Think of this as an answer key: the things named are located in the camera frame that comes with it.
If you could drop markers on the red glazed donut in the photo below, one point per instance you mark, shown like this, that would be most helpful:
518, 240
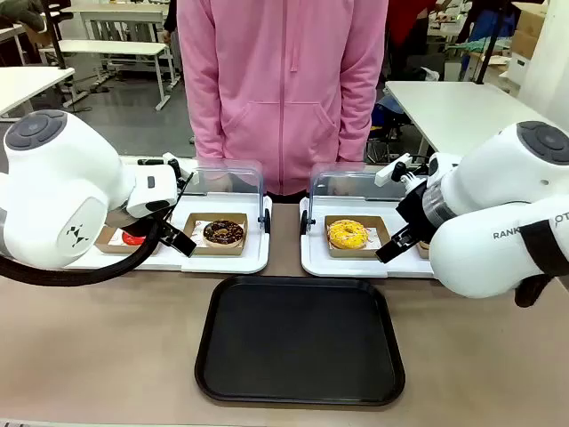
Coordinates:
132, 240

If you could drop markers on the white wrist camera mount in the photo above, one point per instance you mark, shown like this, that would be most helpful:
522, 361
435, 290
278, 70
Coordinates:
171, 160
387, 174

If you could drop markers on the background person in blue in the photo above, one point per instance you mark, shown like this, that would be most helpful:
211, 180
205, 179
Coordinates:
489, 22

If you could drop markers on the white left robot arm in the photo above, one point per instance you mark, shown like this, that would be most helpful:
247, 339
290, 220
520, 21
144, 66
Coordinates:
58, 187

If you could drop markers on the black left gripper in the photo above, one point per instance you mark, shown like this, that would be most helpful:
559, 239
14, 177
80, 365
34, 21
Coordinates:
133, 224

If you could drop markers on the white background desk with rails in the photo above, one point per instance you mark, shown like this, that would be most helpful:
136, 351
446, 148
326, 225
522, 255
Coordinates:
120, 18

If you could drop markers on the clear plastic display lid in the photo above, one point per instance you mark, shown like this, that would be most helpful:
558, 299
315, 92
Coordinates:
235, 178
347, 180

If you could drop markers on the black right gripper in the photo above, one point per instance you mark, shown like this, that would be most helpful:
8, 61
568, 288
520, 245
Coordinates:
415, 209

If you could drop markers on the white display tray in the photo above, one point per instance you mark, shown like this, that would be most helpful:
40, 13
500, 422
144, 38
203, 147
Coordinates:
355, 267
222, 262

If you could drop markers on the background person in dark clothes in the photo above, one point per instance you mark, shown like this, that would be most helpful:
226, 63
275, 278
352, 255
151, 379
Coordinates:
171, 18

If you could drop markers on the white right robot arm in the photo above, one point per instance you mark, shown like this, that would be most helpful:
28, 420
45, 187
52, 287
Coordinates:
498, 187

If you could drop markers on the white cardboard box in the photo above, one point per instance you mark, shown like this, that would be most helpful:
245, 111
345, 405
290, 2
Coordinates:
519, 73

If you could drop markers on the person in pink hoodie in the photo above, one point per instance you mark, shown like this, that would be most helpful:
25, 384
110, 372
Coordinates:
284, 89

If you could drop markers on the large white background table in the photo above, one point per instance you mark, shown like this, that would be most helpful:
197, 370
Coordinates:
458, 111

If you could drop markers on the black stand pole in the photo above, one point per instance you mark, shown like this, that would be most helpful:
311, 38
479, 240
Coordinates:
55, 35
486, 58

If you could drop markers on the black plastic serving tray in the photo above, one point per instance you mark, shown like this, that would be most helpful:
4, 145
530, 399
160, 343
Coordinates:
300, 340

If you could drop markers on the brown cardboard donut tray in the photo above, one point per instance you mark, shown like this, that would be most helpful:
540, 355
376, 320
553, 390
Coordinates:
222, 250
355, 253
104, 244
423, 251

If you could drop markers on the chocolate sprinkled donut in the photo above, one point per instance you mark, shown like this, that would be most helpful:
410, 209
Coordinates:
213, 235

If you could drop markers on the brown cardboard box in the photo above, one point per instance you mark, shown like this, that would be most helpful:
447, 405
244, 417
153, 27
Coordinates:
529, 31

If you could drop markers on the white printed paper liner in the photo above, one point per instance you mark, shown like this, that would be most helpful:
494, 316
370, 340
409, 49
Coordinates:
198, 229
115, 238
373, 238

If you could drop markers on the yellow glazed donut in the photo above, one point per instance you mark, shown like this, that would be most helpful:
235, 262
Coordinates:
340, 238

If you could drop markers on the white background bench desk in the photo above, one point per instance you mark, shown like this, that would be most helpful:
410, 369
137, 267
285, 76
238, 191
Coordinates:
111, 48

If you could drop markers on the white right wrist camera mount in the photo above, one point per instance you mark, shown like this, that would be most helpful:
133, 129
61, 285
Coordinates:
387, 174

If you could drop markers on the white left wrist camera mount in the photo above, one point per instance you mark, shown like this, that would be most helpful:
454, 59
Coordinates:
171, 160

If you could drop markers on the background person in red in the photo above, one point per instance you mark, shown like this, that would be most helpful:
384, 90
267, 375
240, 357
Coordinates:
411, 31

